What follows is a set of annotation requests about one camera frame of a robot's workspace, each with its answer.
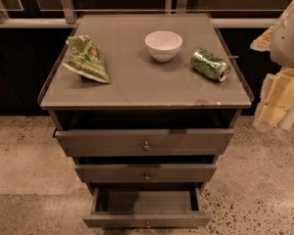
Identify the grey bottom drawer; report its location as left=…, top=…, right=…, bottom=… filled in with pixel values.
left=83, top=183, right=212, bottom=228

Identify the grey drawer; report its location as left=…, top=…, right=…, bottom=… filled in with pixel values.
left=83, top=183, right=212, bottom=228
left=75, top=164, right=217, bottom=183
left=55, top=128, right=233, bottom=157

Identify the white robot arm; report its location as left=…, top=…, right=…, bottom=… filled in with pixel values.
left=250, top=0, right=294, bottom=131

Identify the grey middle drawer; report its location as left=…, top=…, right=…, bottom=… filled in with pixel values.
left=75, top=164, right=217, bottom=183

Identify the grey drawer cabinet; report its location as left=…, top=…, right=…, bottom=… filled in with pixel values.
left=37, top=13, right=255, bottom=194

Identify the grey top drawer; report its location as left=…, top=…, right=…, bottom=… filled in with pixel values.
left=55, top=128, right=233, bottom=157

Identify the crushed green soda can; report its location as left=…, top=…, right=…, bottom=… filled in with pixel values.
left=190, top=49, right=230, bottom=82

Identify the white ceramic bowl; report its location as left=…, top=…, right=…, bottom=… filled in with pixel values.
left=145, top=30, right=183, bottom=62

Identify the green chip bag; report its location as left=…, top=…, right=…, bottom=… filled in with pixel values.
left=63, top=35, right=111, bottom=83

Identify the white cylindrical post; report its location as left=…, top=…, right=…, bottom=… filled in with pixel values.
left=279, top=105, right=294, bottom=130

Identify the metal railing frame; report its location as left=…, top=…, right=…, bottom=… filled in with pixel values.
left=0, top=0, right=293, bottom=28

